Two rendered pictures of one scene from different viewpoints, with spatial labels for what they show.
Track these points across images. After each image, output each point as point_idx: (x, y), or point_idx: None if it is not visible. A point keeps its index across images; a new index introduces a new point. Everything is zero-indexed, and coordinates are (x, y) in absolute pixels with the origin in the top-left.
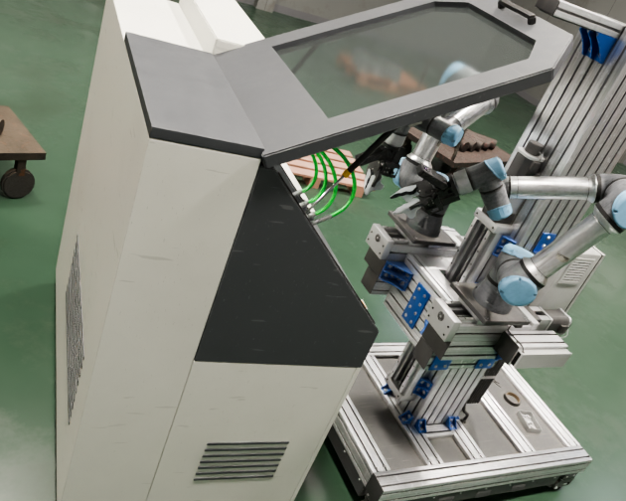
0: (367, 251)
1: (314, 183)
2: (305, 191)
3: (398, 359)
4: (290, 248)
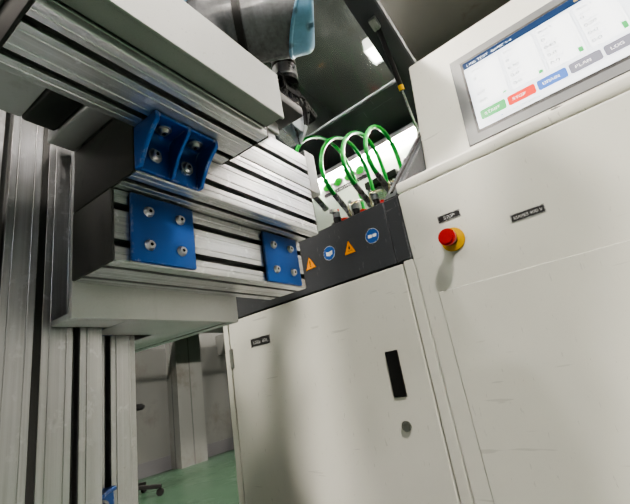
0: (314, 216)
1: (365, 156)
2: (372, 170)
3: (136, 477)
4: None
